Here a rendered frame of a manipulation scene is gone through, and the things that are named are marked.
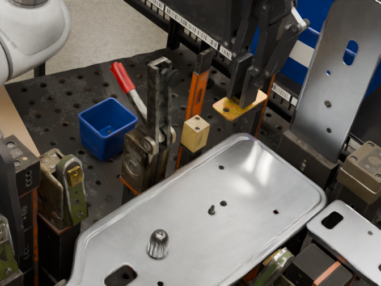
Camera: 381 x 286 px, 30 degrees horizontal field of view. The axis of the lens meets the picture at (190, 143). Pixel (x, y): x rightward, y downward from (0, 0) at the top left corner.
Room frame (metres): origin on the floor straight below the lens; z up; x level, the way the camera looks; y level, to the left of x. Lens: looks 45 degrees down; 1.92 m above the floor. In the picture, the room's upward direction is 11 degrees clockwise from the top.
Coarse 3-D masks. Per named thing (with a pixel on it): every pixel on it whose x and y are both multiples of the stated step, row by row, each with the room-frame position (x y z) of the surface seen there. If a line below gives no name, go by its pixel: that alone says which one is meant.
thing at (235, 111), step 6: (234, 96) 0.77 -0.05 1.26; (258, 96) 0.79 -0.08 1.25; (264, 96) 0.80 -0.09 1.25; (222, 102) 0.77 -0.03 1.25; (228, 102) 0.77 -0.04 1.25; (234, 102) 0.77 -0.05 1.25; (258, 102) 0.78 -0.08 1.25; (216, 108) 0.75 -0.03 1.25; (222, 108) 0.75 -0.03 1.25; (228, 108) 0.76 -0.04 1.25; (234, 108) 0.76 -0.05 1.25; (240, 108) 0.76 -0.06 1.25; (246, 108) 0.76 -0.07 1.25; (222, 114) 0.74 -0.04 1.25; (228, 114) 0.74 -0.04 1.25; (234, 114) 0.75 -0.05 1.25; (240, 114) 0.75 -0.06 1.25; (228, 120) 0.73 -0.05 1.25
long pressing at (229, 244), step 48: (240, 144) 0.95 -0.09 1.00; (144, 192) 0.79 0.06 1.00; (192, 192) 0.81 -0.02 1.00; (240, 192) 0.83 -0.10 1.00; (288, 192) 0.85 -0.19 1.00; (96, 240) 0.67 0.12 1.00; (144, 240) 0.69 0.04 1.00; (192, 240) 0.71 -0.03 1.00; (240, 240) 0.73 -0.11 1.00; (288, 240) 0.76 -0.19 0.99
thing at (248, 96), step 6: (252, 66) 0.77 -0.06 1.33; (246, 72) 0.76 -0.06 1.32; (246, 78) 0.76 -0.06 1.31; (252, 78) 0.76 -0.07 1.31; (246, 84) 0.76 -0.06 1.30; (246, 90) 0.76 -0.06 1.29; (252, 90) 0.77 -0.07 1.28; (258, 90) 0.78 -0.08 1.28; (240, 96) 0.76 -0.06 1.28; (246, 96) 0.76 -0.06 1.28; (252, 96) 0.77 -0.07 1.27; (240, 102) 0.76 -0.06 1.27; (246, 102) 0.76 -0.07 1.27; (252, 102) 0.77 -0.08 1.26
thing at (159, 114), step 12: (156, 60) 0.88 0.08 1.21; (168, 60) 0.88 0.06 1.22; (156, 72) 0.85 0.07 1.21; (168, 72) 0.86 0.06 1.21; (156, 84) 0.85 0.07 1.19; (168, 84) 0.84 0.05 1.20; (156, 96) 0.85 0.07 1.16; (168, 96) 0.87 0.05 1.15; (156, 108) 0.85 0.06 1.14; (168, 108) 0.87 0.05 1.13; (156, 120) 0.85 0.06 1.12; (168, 120) 0.87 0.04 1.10; (156, 132) 0.84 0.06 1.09; (168, 132) 0.86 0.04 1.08; (156, 144) 0.84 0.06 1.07; (168, 144) 0.86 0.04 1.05
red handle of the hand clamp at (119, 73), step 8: (112, 64) 0.93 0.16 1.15; (120, 64) 0.93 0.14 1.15; (112, 72) 0.92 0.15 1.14; (120, 72) 0.92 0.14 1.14; (120, 80) 0.91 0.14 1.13; (128, 80) 0.91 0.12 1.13; (128, 88) 0.90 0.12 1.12; (128, 96) 0.90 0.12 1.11; (136, 96) 0.90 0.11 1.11; (136, 104) 0.89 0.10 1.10; (144, 104) 0.89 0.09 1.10; (144, 112) 0.88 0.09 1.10; (144, 120) 0.87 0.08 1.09; (160, 136) 0.86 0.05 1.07
